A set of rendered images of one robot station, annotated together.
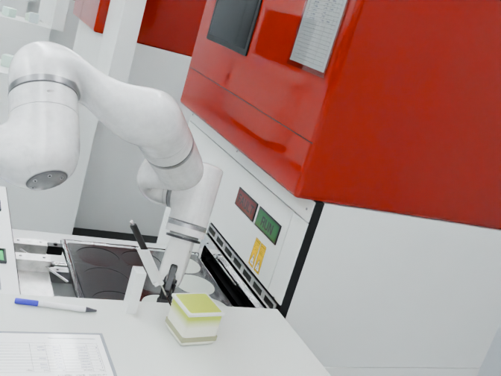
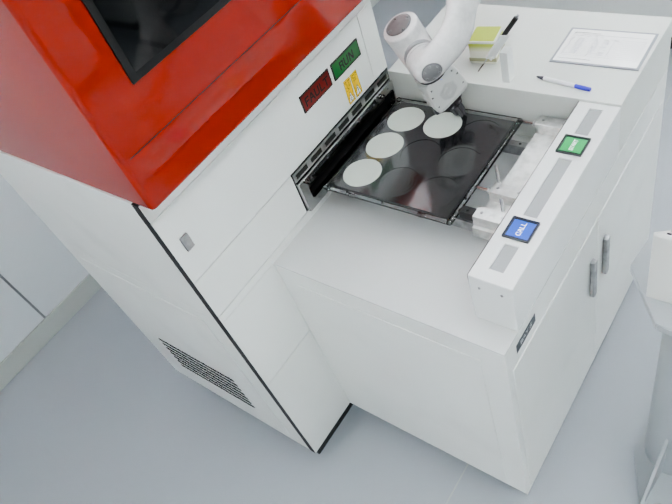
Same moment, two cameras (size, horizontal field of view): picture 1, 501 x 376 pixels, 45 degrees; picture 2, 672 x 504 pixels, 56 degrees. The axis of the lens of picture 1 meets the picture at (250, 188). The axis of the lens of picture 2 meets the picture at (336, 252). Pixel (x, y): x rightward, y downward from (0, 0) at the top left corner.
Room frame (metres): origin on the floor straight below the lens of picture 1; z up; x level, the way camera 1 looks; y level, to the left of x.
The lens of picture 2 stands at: (1.79, 1.31, 1.93)
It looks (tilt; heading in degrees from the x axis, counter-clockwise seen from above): 46 degrees down; 261
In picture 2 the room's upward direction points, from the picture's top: 23 degrees counter-clockwise
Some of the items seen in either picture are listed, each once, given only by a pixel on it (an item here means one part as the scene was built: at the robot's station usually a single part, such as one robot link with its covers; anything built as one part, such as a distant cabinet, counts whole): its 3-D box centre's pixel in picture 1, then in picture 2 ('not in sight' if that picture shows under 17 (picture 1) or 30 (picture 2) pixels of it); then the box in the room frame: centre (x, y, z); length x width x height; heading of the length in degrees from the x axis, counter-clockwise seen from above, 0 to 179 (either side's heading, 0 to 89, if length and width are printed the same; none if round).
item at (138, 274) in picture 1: (145, 278); (499, 55); (1.04, 0.14, 1.03); 0.06 x 0.04 x 0.13; 118
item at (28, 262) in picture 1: (30, 262); (508, 194); (1.24, 0.42, 0.89); 0.08 x 0.03 x 0.03; 118
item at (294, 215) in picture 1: (223, 213); (292, 149); (1.58, 0.05, 1.02); 0.81 x 0.03 x 0.40; 28
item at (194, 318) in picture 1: (194, 318); (486, 45); (1.01, 0.03, 1.00); 0.07 x 0.07 x 0.07; 37
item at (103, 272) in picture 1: (151, 282); (420, 153); (1.31, 0.16, 0.90); 0.34 x 0.34 x 0.01; 28
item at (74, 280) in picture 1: (73, 277); (486, 169); (1.22, 0.32, 0.90); 0.38 x 0.01 x 0.01; 28
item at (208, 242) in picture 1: (229, 286); (350, 142); (1.42, -0.02, 0.89); 0.44 x 0.02 x 0.10; 28
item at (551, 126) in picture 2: not in sight; (553, 126); (1.02, 0.30, 0.89); 0.08 x 0.03 x 0.03; 118
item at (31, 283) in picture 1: (31, 291); (524, 181); (1.17, 0.38, 0.87); 0.36 x 0.08 x 0.03; 28
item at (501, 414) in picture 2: not in sight; (493, 266); (1.19, 0.21, 0.41); 0.96 x 0.64 x 0.82; 28
